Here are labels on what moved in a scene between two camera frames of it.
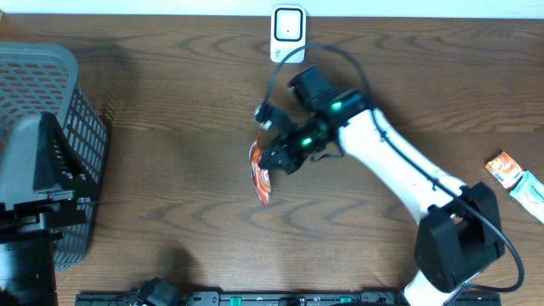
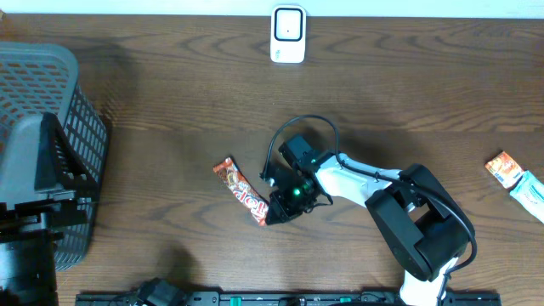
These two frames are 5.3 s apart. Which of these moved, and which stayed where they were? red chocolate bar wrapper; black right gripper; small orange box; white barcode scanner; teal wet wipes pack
Moved: red chocolate bar wrapper; black right gripper
Stayed: teal wet wipes pack; white barcode scanner; small orange box
